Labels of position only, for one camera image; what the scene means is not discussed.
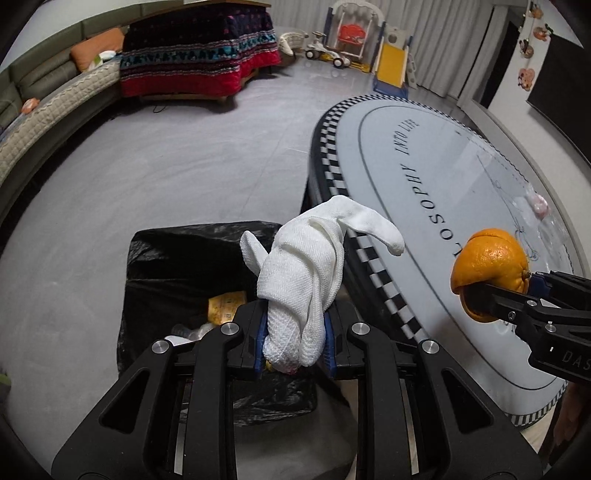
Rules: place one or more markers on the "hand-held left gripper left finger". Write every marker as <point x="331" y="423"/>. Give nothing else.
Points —
<point x="257" y="355"/>

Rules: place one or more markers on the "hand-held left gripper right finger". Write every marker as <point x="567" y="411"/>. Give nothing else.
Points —
<point x="329" y="350"/>

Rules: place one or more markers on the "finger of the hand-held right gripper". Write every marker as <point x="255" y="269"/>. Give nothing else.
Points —
<point x="494" y="300"/>
<point x="558" y="284"/>

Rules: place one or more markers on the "hollow mandarin orange peel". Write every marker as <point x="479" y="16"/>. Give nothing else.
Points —
<point x="494" y="258"/>

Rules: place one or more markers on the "gold illustrated snack packet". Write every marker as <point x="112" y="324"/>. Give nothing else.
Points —
<point x="226" y="309"/>

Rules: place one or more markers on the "white knitted cloth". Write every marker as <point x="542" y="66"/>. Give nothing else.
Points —
<point x="304" y="277"/>

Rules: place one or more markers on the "black bag lined trash bin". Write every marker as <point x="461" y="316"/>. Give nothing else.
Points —
<point x="171" y="267"/>

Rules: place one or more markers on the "clear plastic container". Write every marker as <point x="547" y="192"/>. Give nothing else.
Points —
<point x="194" y="332"/>

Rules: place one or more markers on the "pink crumpled wrapper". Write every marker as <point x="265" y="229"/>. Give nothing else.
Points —
<point x="538" y="205"/>

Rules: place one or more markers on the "round checkered-rim printed table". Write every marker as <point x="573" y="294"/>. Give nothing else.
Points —
<point x="438" y="152"/>

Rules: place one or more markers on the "yellow toddler slide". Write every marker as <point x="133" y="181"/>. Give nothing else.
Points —
<point x="392" y="60"/>

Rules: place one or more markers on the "toddler swing with orange seat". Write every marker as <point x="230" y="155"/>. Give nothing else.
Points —
<point x="353" y="32"/>

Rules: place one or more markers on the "white toy ride-on car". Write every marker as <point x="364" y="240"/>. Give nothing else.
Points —
<point x="318" y="46"/>

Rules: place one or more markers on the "low table with patterned blanket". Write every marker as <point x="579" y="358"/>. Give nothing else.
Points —
<point x="198" y="50"/>

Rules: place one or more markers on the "white basket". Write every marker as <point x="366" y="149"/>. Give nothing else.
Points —
<point x="291" y="41"/>

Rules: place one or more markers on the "grey quilted sofa mat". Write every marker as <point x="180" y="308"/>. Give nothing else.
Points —
<point x="46" y="110"/>

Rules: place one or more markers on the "white and green small item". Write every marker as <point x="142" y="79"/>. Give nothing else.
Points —
<point x="105" y="56"/>

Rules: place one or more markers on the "small orange toy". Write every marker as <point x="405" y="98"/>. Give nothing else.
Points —
<point x="29" y="105"/>

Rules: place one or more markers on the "orange cushion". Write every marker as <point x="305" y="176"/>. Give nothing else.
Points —
<point x="94" y="50"/>

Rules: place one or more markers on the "green sofa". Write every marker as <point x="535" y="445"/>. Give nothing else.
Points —
<point x="41" y="76"/>

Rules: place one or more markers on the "black wall screen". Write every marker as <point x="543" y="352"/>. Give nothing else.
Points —
<point x="563" y="83"/>

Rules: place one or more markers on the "cartoon wall decoration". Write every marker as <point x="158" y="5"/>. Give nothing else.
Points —
<point x="525" y="78"/>
<point x="541" y="32"/>
<point x="524" y="46"/>
<point x="535" y="8"/>

